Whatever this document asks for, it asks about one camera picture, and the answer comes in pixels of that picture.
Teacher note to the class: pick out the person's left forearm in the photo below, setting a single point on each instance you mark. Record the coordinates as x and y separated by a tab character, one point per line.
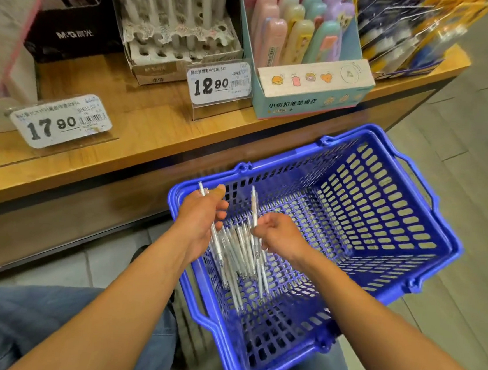
107	315

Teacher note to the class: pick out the blue yellow stationery packets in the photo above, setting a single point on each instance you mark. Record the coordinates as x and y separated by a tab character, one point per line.
416	32

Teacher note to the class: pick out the pile of pink eraser packets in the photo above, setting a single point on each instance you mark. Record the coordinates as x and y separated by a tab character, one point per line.
12	30

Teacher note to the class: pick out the person's left shoe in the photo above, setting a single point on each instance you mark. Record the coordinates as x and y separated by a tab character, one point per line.
140	254

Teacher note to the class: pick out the pastel eraser display box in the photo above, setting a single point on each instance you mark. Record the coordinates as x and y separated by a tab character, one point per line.
311	83

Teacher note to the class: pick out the wooden glue display stand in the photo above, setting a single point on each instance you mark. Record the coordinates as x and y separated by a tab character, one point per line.
148	120

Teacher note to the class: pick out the person's right hand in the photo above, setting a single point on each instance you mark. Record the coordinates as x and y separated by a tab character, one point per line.
282	236

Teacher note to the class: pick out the white price tag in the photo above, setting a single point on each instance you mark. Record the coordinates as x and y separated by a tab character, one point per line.
220	83
59	120

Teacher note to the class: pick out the person's left hand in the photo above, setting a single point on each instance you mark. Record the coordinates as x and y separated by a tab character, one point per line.
197	221

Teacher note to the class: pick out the clear pen bundle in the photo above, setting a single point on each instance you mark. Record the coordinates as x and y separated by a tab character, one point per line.
236	262

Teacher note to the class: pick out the blue shopping basket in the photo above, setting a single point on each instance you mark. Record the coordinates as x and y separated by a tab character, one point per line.
369	201

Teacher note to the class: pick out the person's left leg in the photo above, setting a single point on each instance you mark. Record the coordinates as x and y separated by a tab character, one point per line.
14	325

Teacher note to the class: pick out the person's right forearm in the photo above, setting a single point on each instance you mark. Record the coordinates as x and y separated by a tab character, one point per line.
400	338

